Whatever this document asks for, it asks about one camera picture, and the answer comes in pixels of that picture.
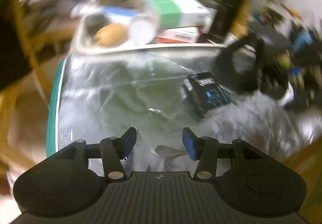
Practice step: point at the white plastic tray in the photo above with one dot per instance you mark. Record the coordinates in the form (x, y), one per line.
(83, 43)

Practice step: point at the green white tissue box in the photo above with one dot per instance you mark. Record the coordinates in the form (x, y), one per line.
(170, 14)

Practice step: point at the white round jar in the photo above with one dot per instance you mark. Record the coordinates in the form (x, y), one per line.
(141, 32)

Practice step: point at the black cartoon snack packet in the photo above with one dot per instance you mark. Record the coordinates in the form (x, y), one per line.
(201, 94)

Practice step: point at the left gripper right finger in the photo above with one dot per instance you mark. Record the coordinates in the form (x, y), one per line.
(204, 150)

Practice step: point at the grey zip hard case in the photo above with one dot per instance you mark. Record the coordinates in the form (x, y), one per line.
(269, 35)

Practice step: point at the black thermos bottle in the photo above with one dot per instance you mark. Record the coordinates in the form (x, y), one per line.
(223, 20)

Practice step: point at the black neck pillow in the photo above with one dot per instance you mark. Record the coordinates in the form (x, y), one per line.
(249, 64)

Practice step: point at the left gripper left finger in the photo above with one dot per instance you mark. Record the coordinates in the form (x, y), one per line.
(113, 150)

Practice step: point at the tan egg-shaped pouch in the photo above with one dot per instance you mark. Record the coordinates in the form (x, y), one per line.
(111, 35)

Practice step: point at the red white flat box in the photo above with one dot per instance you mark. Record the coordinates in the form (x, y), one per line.
(178, 35)

